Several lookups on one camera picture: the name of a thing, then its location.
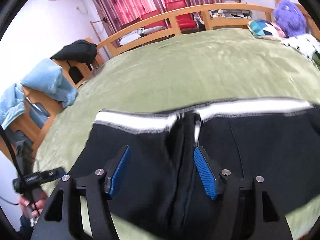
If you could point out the white patterned pillow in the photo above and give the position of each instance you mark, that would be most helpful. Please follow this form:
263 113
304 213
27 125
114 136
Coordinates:
305 44

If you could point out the wooden bed frame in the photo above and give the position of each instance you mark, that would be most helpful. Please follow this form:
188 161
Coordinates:
209 24

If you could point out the colourful geometric cushion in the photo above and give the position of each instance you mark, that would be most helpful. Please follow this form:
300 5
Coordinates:
265 29

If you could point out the red chair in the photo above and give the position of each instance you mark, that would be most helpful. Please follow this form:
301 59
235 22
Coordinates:
185 21

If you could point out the black garment on nightstand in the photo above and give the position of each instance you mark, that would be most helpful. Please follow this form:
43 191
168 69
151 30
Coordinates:
80 51

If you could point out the purple plush toy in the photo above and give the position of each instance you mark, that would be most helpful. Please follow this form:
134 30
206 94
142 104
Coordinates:
289 18

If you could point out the black pants with white stripe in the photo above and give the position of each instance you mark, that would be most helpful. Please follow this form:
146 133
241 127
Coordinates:
221 170

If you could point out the light blue towel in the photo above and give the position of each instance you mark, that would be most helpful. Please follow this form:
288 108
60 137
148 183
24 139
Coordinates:
46 77

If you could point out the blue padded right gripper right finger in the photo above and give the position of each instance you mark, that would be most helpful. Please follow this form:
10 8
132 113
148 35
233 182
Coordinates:
208 172

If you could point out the green bed blanket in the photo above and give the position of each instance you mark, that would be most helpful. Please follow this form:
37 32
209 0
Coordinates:
180 71

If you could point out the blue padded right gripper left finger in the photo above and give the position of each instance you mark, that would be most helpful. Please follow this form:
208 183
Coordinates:
115 171

